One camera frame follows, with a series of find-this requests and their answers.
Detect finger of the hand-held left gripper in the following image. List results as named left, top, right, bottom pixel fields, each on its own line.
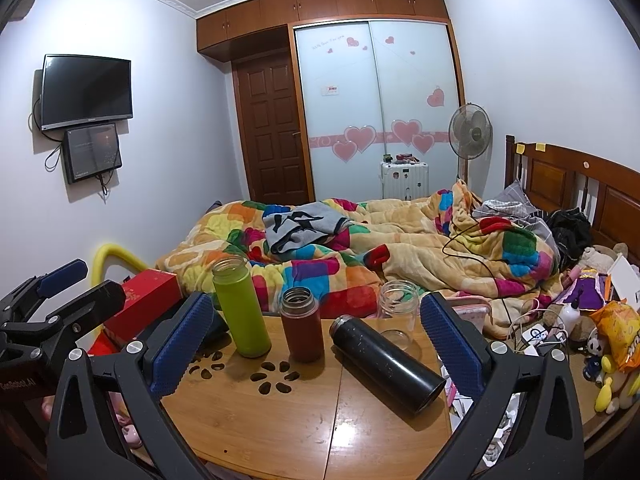
left=0, top=258, right=89, bottom=319
left=0, top=280, right=127, bottom=357

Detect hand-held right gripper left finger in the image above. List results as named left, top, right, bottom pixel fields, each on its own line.
left=47, top=291, right=217, bottom=480

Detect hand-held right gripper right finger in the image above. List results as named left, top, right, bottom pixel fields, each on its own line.
left=415, top=291, right=584, bottom=480

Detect clear glass jar cup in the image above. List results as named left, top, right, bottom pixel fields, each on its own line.
left=376, top=280, right=422, bottom=356

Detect black thermos cup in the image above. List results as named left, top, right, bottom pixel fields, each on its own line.
left=329, top=314, right=447, bottom=416

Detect green bottle cup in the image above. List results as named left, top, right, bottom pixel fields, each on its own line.
left=211, top=255, right=272, bottom=359

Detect brown bottle cup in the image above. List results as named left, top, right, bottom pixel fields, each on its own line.
left=279, top=286, right=325, bottom=364

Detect pink phone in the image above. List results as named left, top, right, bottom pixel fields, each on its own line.
left=452, top=302, right=492, bottom=332

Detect red cardboard box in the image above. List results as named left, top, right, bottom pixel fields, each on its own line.
left=87, top=268, right=182, bottom=357

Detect yellow foam tube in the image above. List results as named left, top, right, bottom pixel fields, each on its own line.
left=90, top=243, right=151, bottom=292

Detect pink cloth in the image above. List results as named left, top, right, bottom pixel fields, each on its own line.
left=42, top=390, right=147, bottom=450

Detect colourful patchwork blanket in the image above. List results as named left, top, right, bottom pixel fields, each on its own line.
left=155, top=180, right=563, bottom=339

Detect white plastic bottle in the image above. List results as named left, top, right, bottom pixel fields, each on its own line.
left=557, top=302, right=584, bottom=334

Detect panda toy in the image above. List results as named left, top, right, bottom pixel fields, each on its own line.
left=585, top=335, right=609, bottom=362

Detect purple dress doll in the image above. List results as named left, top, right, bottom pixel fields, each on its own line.
left=560, top=267, right=609, bottom=311

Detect grey striped pillow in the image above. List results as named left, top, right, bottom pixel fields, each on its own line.
left=472, top=182, right=559, bottom=261

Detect yellow plush toy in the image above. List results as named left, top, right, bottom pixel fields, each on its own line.
left=595, top=355, right=640, bottom=414

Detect orange snack bag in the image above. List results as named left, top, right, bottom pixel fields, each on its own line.
left=590, top=300, right=640, bottom=373

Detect white suitcase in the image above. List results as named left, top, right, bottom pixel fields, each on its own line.
left=380, top=160, right=432, bottom=200

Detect grey black printed cloth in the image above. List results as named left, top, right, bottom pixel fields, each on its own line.
left=262, top=201, right=357, bottom=255

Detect beige plush toy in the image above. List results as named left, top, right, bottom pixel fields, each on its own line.
left=575, top=242, right=631, bottom=277

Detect white flat box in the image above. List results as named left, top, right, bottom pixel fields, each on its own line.
left=607, top=253, right=640, bottom=307

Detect wooden headboard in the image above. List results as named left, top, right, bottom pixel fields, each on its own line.
left=504, top=135, right=640, bottom=480

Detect black standing fan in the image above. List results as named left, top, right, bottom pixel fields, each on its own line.
left=448, top=103, right=494, bottom=184

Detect brown wooden door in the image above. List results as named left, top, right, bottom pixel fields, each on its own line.
left=231, top=52, right=312, bottom=204

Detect heart print sliding wardrobe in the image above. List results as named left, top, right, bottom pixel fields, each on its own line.
left=290, top=19, right=466, bottom=200

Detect wooden overhead cabinets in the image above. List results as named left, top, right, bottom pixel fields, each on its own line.
left=196, top=0, right=449, bottom=58

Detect black cable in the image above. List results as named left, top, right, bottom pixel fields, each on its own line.
left=442, top=180, right=518, bottom=328

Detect small black wall monitor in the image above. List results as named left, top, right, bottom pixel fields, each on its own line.
left=62, top=122, right=123, bottom=184

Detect black wall television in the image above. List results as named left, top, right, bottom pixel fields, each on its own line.
left=40, top=53, right=134, bottom=132

